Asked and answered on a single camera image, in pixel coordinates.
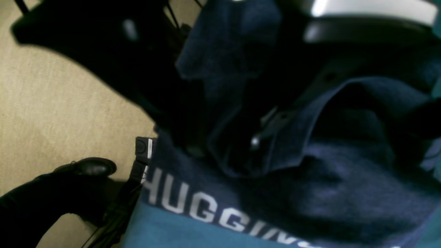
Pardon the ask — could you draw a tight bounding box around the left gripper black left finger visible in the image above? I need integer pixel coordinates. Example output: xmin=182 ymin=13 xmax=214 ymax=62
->
xmin=11 ymin=0 xmax=206 ymax=155

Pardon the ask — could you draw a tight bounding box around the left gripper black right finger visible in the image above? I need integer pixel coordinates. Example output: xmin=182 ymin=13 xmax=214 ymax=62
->
xmin=248 ymin=0 xmax=440 ymax=151

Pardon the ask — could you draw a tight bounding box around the blue heathered T-shirt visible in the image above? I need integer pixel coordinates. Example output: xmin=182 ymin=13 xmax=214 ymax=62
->
xmin=141 ymin=0 xmax=441 ymax=248

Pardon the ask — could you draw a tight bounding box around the teal table cloth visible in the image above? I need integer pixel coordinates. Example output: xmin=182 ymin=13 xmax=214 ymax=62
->
xmin=122 ymin=192 xmax=440 ymax=248

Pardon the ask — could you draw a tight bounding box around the black clamp left edge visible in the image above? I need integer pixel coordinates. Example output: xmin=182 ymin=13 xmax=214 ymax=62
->
xmin=129 ymin=137 xmax=156 ymax=185

